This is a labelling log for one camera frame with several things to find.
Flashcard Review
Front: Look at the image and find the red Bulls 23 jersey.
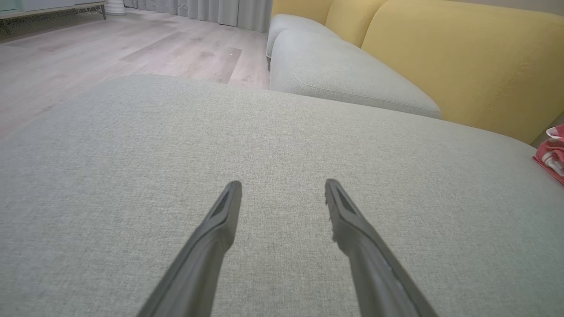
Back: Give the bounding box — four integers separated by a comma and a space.
532, 139, 564, 186

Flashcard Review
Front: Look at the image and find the low pale television cabinet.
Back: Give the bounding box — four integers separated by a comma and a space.
0, 0, 108, 35

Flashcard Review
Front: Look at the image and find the large grey sofa chaise seat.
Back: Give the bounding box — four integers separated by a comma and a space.
0, 74, 564, 317

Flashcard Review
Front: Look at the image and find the yellow sofa back cushion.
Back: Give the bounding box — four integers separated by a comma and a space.
324, 0, 389, 48
361, 0, 564, 145
271, 0, 334, 25

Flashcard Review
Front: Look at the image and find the grey pleated curtain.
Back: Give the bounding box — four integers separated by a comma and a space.
123, 0, 274, 34

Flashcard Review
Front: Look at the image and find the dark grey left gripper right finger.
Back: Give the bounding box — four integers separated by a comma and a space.
324, 178, 439, 317

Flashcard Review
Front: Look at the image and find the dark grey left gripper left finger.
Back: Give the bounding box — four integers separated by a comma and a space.
136, 180, 243, 317

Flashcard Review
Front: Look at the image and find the grey sofa seat cushion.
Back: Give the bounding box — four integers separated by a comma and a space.
266, 14, 341, 71
269, 29, 442, 120

